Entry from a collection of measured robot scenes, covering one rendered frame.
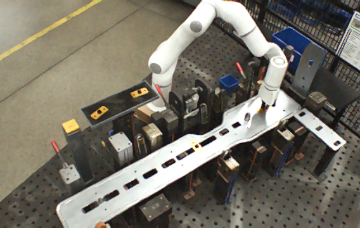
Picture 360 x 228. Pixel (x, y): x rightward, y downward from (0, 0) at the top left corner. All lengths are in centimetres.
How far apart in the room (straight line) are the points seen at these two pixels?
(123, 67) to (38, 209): 207
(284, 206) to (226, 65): 117
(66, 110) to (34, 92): 42
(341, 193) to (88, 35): 313
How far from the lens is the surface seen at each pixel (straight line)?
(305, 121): 200
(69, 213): 161
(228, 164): 166
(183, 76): 254
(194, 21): 164
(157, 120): 173
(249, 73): 192
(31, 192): 208
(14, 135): 331
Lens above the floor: 241
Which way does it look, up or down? 49 degrees down
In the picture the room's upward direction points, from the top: 3 degrees clockwise
